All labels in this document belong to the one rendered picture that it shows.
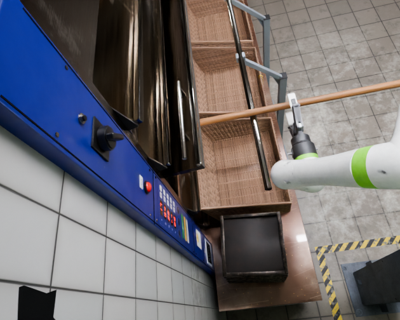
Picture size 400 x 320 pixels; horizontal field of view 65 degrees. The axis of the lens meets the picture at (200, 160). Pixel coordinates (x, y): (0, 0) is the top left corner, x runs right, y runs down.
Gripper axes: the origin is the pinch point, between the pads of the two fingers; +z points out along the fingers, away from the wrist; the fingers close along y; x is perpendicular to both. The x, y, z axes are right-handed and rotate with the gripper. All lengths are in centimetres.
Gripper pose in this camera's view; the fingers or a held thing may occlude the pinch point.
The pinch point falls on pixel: (290, 105)
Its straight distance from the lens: 141.9
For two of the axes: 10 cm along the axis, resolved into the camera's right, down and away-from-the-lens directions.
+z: -1.0, -8.8, 4.6
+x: 9.8, -1.8, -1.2
